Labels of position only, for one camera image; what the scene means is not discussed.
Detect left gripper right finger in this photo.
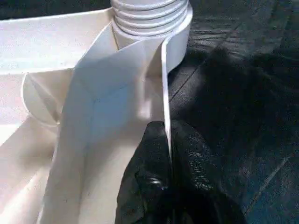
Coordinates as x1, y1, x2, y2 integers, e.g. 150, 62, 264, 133
170, 119, 246, 224

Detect black work mat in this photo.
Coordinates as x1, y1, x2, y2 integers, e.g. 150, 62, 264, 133
0, 0, 299, 224

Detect white plastic table top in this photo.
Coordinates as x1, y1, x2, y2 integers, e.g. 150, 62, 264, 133
0, 6, 195, 224

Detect white plastic table leg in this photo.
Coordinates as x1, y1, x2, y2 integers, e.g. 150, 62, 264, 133
109, 0, 190, 37

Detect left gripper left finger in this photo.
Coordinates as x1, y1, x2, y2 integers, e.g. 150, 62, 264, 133
114, 120, 175, 224

